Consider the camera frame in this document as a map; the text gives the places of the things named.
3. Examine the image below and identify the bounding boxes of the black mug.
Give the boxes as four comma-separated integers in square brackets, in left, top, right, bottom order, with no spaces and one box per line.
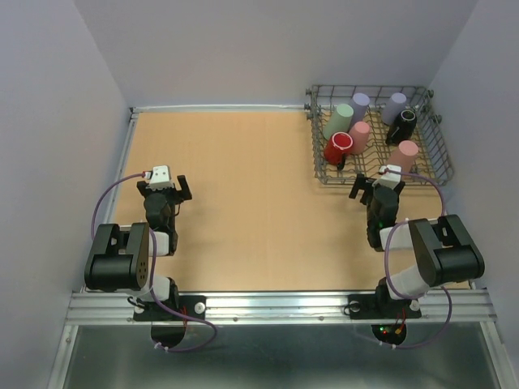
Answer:
[385,109,417,146]

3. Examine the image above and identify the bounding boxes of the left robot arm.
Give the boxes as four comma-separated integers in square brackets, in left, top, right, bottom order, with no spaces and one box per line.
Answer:
[84,165,192,300]

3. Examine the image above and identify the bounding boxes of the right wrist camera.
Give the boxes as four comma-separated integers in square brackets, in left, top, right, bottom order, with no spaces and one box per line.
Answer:
[372,165,402,190]

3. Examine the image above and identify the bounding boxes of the lavender plastic cup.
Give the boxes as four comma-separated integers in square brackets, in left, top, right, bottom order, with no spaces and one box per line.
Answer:
[381,92,407,126]

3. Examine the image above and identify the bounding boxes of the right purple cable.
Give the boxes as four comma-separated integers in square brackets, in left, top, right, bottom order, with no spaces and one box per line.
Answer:
[383,169,453,350]

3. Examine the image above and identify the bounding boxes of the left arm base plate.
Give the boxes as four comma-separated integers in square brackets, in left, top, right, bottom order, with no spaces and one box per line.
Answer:
[133,294,206,323]

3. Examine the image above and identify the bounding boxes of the red mug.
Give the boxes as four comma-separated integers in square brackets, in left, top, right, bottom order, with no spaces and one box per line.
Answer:
[324,132,354,171]

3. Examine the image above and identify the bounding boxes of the pink cup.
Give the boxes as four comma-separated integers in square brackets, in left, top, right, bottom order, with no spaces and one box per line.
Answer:
[349,121,371,155]
[387,140,419,173]

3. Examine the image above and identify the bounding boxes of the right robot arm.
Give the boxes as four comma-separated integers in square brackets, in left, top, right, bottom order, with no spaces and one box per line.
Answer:
[345,165,485,319]

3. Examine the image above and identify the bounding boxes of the aluminium rail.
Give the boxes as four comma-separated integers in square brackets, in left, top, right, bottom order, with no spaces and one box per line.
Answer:
[64,288,498,325]

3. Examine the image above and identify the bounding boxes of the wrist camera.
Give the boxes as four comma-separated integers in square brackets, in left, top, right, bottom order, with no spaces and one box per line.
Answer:
[372,165,402,190]
[144,165,174,190]

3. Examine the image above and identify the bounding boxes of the grey wire dish rack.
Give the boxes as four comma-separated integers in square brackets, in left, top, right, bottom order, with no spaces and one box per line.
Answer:
[304,84,454,186]

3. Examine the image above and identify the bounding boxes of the green plastic cup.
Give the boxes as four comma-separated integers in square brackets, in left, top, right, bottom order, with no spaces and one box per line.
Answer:
[322,104,354,140]

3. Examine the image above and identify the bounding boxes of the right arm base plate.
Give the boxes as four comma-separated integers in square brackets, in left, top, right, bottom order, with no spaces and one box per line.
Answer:
[343,294,422,320]

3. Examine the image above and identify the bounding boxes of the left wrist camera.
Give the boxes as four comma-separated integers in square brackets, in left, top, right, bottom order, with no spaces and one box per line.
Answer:
[144,165,174,190]

